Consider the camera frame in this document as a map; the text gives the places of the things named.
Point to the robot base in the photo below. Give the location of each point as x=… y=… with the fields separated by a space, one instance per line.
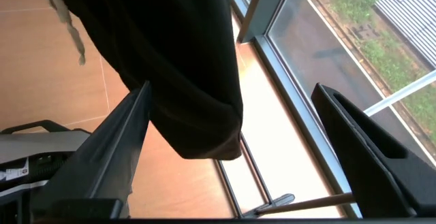
x=34 y=145

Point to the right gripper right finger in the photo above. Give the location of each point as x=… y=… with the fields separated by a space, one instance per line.
x=371 y=162

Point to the black clothes rack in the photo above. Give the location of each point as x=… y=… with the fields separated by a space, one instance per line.
x=306 y=203

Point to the black shorts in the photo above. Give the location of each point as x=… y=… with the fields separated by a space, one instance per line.
x=170 y=64

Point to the window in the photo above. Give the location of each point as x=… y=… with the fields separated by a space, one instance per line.
x=323 y=53

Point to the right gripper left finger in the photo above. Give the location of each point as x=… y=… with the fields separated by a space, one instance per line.
x=98 y=162

